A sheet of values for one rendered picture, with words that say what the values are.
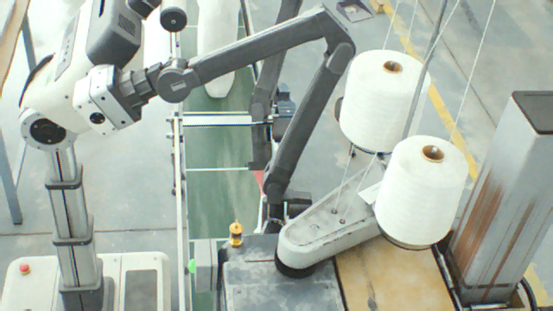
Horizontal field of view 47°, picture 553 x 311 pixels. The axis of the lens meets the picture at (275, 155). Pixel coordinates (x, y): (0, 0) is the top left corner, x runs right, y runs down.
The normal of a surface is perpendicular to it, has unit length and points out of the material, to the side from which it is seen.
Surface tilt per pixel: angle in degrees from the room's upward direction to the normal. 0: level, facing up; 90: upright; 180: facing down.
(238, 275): 0
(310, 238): 0
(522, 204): 90
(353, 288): 0
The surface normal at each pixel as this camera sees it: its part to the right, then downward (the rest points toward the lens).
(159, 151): 0.09, -0.75
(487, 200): -0.99, 0.02
